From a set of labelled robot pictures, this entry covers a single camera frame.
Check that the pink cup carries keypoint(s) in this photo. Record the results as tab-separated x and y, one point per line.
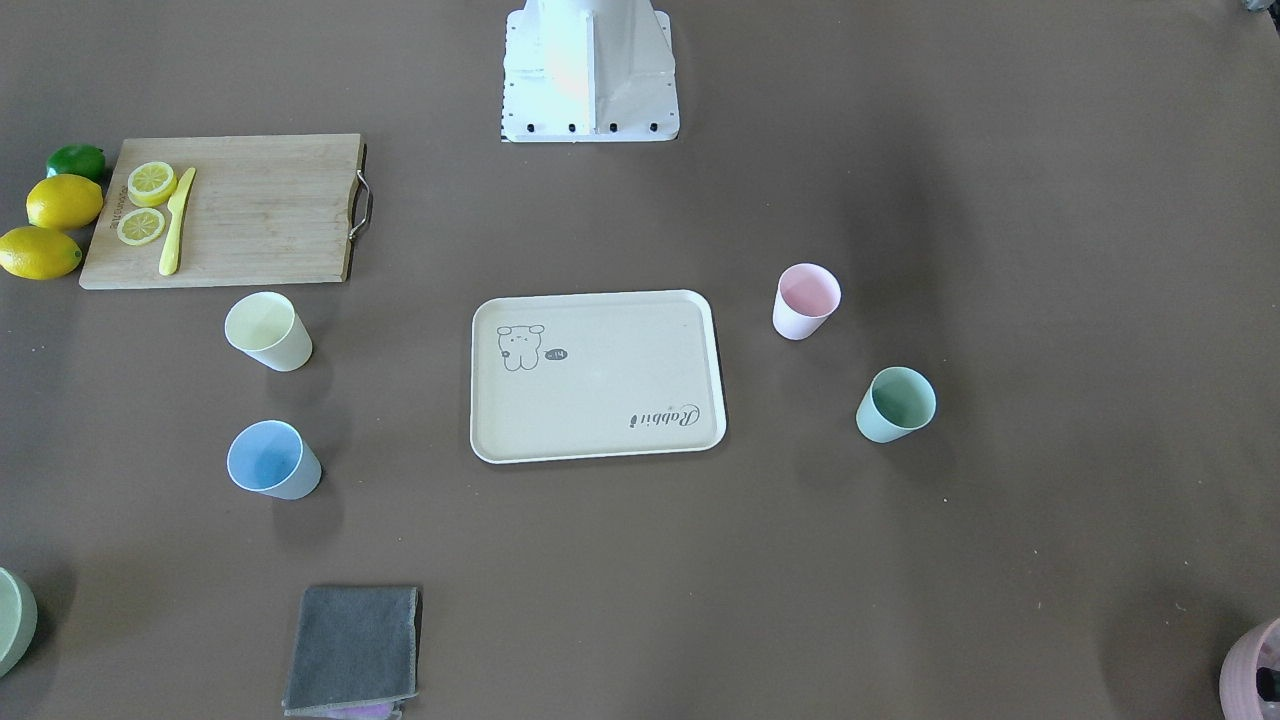
806	295

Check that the green cup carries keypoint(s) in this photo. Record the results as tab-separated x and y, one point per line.
899	400

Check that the pale yellow cup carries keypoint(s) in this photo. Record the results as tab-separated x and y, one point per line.
265	326

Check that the blue cup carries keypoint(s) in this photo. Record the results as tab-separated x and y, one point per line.
271	458

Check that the cream rectangular rabbit tray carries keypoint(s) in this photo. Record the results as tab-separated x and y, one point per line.
585	375

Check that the wooden cutting board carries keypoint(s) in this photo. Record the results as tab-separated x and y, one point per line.
273	209

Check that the folded grey cloth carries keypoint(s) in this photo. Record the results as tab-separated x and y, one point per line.
354	643

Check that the purple cloth under grey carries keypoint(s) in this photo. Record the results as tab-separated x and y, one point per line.
388	709

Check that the yellow plastic knife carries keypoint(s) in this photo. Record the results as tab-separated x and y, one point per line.
176	204

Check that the lower lemon slice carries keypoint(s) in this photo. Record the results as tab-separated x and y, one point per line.
141	226

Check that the lemon slice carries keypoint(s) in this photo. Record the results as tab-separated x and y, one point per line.
141	226
151	184

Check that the upper lemon slice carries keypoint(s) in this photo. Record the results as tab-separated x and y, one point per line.
151	184

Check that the green lime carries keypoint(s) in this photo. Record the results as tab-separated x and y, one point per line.
77	159

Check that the upper whole lemon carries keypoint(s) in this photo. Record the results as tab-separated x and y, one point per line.
64	202

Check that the whole lemon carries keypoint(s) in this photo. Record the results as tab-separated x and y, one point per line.
64	202
37	253

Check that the lower whole lemon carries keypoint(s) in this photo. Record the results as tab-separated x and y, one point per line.
37	253

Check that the green bowl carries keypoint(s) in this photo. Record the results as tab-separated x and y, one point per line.
19	614

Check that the pink bowl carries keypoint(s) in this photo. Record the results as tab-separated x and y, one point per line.
1248	678

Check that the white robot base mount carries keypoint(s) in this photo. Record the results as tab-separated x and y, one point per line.
589	72

